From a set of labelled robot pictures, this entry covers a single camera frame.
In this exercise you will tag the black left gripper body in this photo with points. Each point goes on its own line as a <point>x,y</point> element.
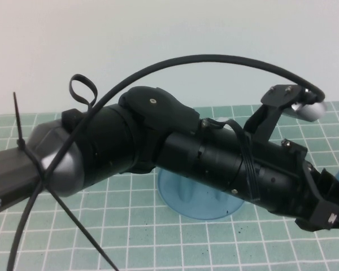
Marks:
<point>285,180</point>

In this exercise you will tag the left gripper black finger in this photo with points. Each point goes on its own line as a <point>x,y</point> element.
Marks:
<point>326,216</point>
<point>332,183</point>

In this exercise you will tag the blue cup stand white caps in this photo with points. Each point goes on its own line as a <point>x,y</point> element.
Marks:
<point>197,203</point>

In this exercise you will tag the green grid tablecloth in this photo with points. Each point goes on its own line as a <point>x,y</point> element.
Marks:
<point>186,248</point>

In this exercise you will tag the black zip tie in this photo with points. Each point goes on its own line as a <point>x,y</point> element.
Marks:
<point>22,144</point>

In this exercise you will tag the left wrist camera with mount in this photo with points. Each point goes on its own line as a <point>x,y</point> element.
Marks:
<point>310,111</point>

